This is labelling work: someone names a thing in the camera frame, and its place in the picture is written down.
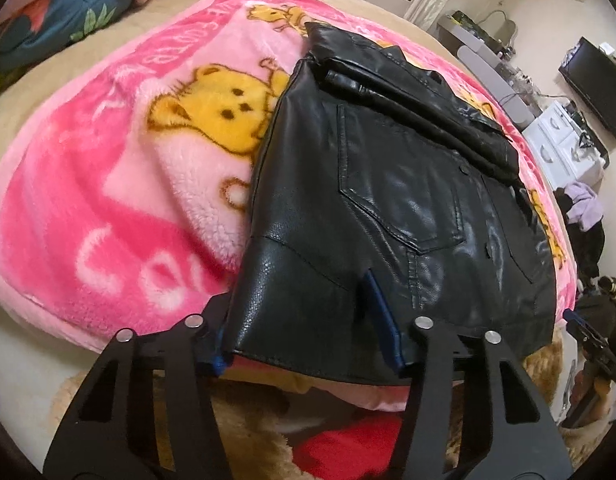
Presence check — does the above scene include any black television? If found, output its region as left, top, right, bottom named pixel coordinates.
left=558, top=36, right=616, bottom=138

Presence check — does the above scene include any brown fuzzy garment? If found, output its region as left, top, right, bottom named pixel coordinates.
left=53, top=340, right=564, bottom=480

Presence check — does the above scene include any arched mirror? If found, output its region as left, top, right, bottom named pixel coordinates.
left=480, top=9, right=516, bottom=51

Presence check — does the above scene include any grey dressing table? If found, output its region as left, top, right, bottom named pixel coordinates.
left=435, top=10, right=536, bottom=128

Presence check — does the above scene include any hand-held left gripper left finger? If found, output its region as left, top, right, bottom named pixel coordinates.
left=43, top=292, right=234, bottom=480

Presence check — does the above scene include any cluster of small toiletries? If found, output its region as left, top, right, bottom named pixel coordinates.
left=498, top=45, right=534, bottom=91

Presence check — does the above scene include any black leather jacket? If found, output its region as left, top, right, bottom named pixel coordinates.
left=223, top=21, right=559, bottom=386

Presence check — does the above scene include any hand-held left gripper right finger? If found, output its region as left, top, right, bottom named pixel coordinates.
left=360, top=270, right=574, bottom=480

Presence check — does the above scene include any dark clothes heap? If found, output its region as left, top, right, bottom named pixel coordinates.
left=553, top=187, right=609, bottom=281

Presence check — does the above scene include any red garment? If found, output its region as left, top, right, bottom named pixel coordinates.
left=293, top=415, right=404, bottom=471

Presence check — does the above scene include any blue floral pillow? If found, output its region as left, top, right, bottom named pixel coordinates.
left=0, top=0, right=136, bottom=73

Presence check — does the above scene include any white drawer cabinet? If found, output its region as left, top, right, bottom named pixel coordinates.
left=522, top=100, right=611, bottom=188

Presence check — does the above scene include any lavender garment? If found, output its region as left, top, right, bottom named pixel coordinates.
left=563, top=181, right=604, bottom=228

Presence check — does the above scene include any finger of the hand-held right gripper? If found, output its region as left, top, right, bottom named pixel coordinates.
left=562, top=308, right=596, bottom=341

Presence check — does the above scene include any person's right hand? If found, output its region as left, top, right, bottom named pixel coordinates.
left=578, top=365, right=613, bottom=422

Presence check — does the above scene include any pink printed blanket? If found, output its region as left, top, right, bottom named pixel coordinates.
left=0, top=0, right=579, bottom=411

